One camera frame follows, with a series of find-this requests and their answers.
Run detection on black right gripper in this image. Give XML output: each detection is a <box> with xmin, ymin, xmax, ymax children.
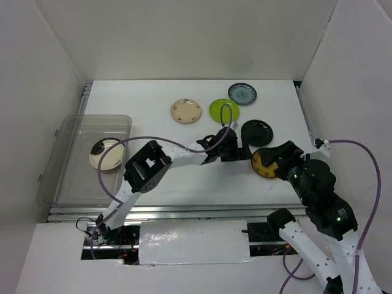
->
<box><xmin>258</xmin><ymin>138</ymin><xmax>311</xmax><ymax>203</ymax></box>

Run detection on glossy black plate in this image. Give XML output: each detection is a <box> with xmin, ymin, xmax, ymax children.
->
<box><xmin>241</xmin><ymin>119</ymin><xmax>274</xmax><ymax>147</ymax></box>

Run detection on yellow brown plate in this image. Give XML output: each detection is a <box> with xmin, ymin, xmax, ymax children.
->
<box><xmin>251</xmin><ymin>150</ymin><xmax>278</xmax><ymax>179</ymax></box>

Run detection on blue white plate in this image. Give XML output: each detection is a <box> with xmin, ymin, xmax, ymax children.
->
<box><xmin>227</xmin><ymin>83</ymin><xmax>257</xmax><ymax>106</ymax></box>

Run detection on lime green plate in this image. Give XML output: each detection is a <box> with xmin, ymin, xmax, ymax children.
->
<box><xmin>208</xmin><ymin>99</ymin><xmax>240</xmax><ymax>124</ymax></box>

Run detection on cream floral plate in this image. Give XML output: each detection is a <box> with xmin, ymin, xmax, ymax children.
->
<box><xmin>170</xmin><ymin>99</ymin><xmax>202</xmax><ymax>124</ymax></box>

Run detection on cream plate black patch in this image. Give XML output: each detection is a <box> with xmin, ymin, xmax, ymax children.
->
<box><xmin>89</xmin><ymin>137</ymin><xmax>125</xmax><ymax>171</ymax></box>

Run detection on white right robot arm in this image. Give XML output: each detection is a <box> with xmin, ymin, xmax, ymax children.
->
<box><xmin>255</xmin><ymin>141</ymin><xmax>383</xmax><ymax>293</ymax></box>

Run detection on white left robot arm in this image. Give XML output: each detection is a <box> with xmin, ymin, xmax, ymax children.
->
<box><xmin>96</xmin><ymin>126</ymin><xmax>251</xmax><ymax>244</ymax></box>

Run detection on clear plastic bin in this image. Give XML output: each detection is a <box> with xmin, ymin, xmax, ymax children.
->
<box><xmin>37</xmin><ymin>115</ymin><xmax>132</xmax><ymax>207</ymax></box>

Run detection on white cover panel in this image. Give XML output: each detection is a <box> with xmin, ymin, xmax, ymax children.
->
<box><xmin>138</xmin><ymin>220</ymin><xmax>251</xmax><ymax>265</ymax></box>

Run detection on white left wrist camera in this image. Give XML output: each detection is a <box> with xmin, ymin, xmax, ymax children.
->
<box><xmin>230</xmin><ymin>121</ymin><xmax>239</xmax><ymax>130</ymax></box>

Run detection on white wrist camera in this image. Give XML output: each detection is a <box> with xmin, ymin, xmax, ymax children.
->
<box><xmin>230</xmin><ymin>121</ymin><xmax>239</xmax><ymax>130</ymax></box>
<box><xmin>305</xmin><ymin>138</ymin><xmax>331</xmax><ymax>159</ymax></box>

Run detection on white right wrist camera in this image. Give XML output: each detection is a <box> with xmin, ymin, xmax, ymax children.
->
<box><xmin>305</xmin><ymin>138</ymin><xmax>331</xmax><ymax>159</ymax></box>

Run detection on aluminium front rail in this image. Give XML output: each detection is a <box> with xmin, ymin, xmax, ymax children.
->
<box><xmin>47</xmin><ymin>204</ymin><xmax>305</xmax><ymax>223</ymax></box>

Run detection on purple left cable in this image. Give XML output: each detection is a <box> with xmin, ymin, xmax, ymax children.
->
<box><xmin>90</xmin><ymin>103</ymin><xmax>240</xmax><ymax>260</ymax></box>

